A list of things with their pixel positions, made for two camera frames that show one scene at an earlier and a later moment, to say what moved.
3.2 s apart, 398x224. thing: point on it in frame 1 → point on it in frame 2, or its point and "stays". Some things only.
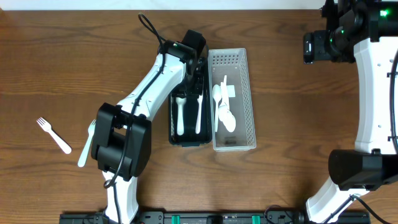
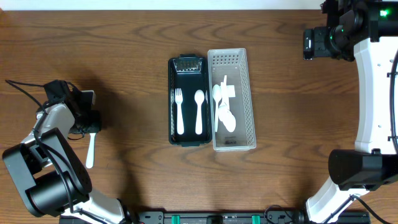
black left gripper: [193, 86] → [88, 125]
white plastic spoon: [224, 84] stays
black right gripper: [319, 48] stays
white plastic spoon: [198, 121] stays
